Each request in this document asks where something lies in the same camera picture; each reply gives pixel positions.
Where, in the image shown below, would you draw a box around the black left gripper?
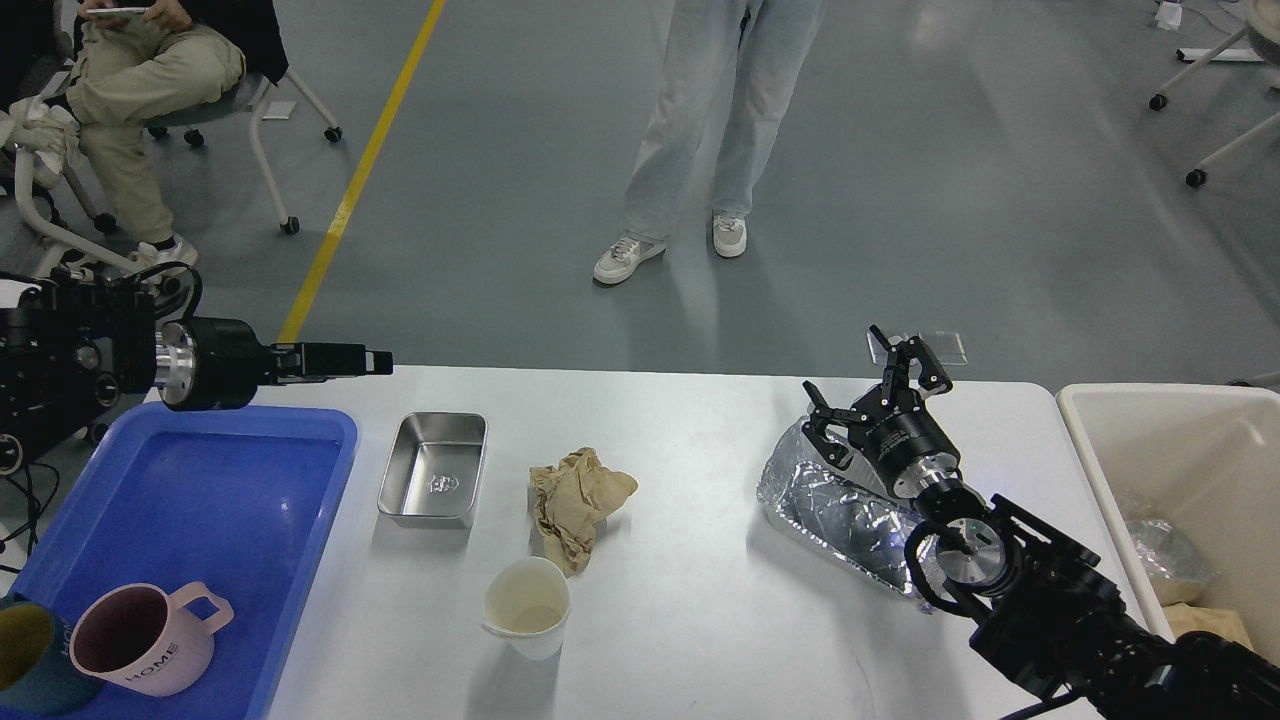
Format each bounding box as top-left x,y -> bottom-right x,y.
186,316 -> 394,411

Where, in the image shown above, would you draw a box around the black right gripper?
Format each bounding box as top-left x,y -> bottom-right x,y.
803,324 -> 961,498

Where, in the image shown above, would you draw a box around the stainless steel rectangular tray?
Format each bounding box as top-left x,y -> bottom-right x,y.
378,413 -> 486,528

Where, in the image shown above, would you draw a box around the pink mug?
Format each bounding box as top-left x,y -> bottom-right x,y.
69,582 -> 236,697

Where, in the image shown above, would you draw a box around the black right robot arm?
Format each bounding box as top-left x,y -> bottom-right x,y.
803,325 -> 1279,719

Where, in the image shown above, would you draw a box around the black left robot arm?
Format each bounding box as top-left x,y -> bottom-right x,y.
1,263 -> 394,477

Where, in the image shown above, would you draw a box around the clear floor plate left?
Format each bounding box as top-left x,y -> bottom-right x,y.
867,328 -> 902,366

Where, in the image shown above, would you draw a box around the clear floor plate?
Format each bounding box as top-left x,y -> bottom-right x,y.
867,328 -> 902,366
920,331 -> 969,366

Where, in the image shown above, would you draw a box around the clear floor plate right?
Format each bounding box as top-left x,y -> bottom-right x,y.
920,331 -> 969,366

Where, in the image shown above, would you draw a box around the aluminium foil container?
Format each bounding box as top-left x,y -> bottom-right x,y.
756,418 -> 937,614

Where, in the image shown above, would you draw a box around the blue plastic tray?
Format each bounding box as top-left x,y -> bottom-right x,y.
13,402 -> 358,719

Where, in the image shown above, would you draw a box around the white office chair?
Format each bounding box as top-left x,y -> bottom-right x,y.
6,55 -> 300,277

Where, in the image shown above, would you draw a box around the crumpled brown paper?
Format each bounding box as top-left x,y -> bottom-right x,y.
529,447 -> 637,577

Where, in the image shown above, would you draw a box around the white paper cup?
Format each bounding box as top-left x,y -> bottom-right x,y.
480,556 -> 571,661

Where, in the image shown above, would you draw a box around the white plastic bin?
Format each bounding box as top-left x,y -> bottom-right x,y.
1057,383 -> 1279,661

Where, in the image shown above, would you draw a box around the crumpled plastic bag in bin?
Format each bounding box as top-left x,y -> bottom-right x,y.
1125,518 -> 1220,606

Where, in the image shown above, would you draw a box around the seated person khaki trousers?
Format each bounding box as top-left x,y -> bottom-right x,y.
3,1 -> 288,266

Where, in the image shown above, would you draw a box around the brown paper in bin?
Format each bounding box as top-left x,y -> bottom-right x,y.
1162,603 -> 1254,651

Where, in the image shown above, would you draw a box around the standing person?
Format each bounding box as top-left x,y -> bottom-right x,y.
593,1 -> 826,286

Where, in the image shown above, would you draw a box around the dark teal cup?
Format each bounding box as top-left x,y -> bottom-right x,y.
1,593 -> 102,717

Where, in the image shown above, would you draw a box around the white chair base right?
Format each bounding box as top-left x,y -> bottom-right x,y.
1149,0 -> 1280,190

